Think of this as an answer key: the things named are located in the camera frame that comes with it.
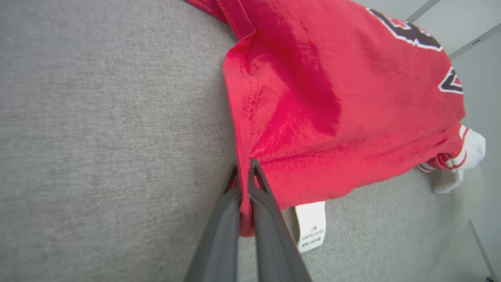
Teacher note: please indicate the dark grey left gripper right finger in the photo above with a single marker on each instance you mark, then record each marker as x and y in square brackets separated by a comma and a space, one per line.
[274, 254]

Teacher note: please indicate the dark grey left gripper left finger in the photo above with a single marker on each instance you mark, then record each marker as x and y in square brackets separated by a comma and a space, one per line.
[219, 250]

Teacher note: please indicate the red shirt with white sleeves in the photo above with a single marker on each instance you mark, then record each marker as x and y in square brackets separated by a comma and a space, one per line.
[332, 98]

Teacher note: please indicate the grey fabric sofa cushion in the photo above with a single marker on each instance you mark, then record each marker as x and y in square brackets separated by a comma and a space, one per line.
[98, 137]

